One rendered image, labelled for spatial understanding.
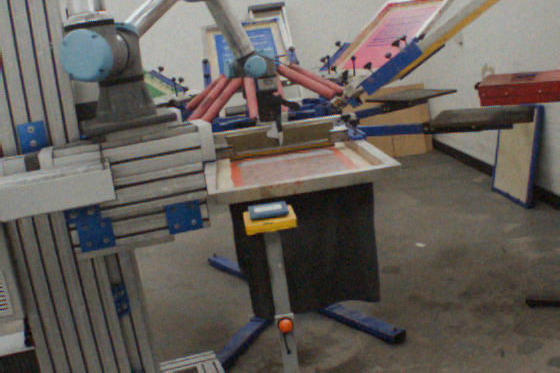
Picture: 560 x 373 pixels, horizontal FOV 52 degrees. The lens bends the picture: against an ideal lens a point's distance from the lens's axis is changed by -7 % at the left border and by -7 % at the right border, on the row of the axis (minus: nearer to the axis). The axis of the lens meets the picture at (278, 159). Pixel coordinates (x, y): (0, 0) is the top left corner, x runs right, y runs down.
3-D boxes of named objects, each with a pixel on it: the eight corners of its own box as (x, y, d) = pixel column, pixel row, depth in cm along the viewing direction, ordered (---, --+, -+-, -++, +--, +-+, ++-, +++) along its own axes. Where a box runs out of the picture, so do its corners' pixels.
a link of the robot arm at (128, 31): (151, 72, 153) (143, 19, 151) (132, 76, 140) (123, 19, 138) (108, 79, 155) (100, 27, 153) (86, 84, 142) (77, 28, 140)
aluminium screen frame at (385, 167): (402, 176, 180) (401, 164, 179) (204, 207, 176) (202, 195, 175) (347, 137, 257) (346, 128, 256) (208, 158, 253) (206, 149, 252)
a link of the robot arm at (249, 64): (209, -58, 196) (276, 68, 212) (200, -52, 207) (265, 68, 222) (179, -43, 193) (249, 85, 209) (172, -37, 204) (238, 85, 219)
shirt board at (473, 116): (535, 121, 281) (534, 104, 280) (534, 137, 246) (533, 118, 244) (284, 135, 339) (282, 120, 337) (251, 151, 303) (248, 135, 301)
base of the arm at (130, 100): (98, 125, 141) (91, 83, 139) (97, 119, 155) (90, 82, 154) (160, 113, 145) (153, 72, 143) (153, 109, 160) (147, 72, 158)
